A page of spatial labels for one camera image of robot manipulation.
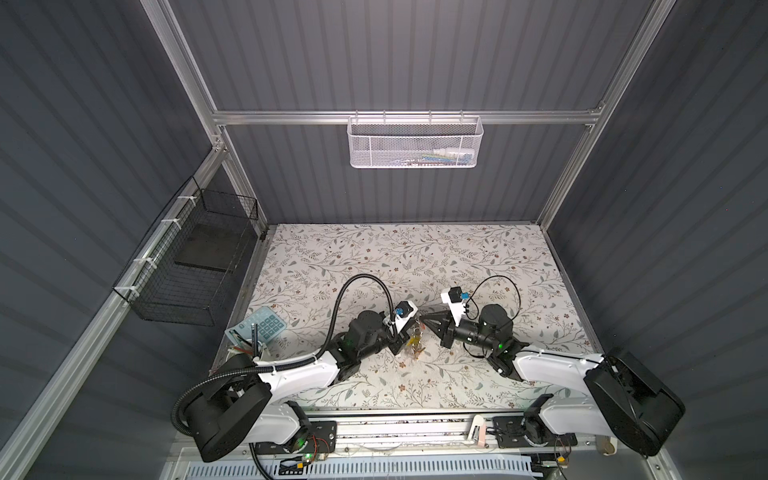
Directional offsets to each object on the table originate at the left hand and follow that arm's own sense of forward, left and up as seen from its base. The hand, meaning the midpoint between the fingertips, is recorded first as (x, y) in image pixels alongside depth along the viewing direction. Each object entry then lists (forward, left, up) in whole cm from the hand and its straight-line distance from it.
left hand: (414, 319), depth 80 cm
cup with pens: (-3, +46, -2) cm, 47 cm away
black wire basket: (+9, +58, +14) cm, 60 cm away
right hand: (-2, -3, +2) cm, 3 cm away
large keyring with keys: (-4, 0, -4) cm, 6 cm away
